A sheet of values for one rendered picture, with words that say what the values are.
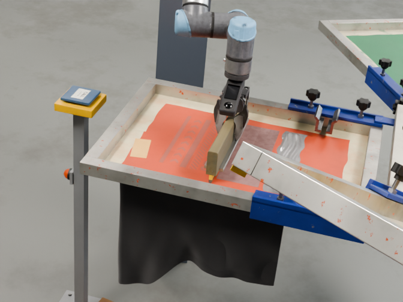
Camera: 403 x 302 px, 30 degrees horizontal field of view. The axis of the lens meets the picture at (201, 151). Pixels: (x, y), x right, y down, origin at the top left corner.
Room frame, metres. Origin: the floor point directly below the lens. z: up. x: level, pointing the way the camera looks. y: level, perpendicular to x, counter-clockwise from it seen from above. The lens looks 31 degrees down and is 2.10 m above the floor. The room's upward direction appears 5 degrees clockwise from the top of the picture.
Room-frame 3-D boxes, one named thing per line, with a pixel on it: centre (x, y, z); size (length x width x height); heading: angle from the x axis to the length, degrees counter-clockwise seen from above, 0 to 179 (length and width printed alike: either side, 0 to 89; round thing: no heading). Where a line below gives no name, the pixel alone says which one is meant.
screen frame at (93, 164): (1.92, -0.12, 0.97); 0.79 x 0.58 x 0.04; 77
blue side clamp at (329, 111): (2.14, -0.41, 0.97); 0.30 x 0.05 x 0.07; 77
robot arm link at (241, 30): (1.95, -0.08, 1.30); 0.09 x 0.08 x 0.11; 5
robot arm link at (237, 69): (1.95, -0.08, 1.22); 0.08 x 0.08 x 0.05
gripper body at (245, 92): (1.95, -0.08, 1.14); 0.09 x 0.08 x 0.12; 168
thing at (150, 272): (1.73, -0.02, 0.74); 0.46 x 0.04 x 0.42; 77
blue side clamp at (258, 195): (1.60, -0.29, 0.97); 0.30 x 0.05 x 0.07; 77
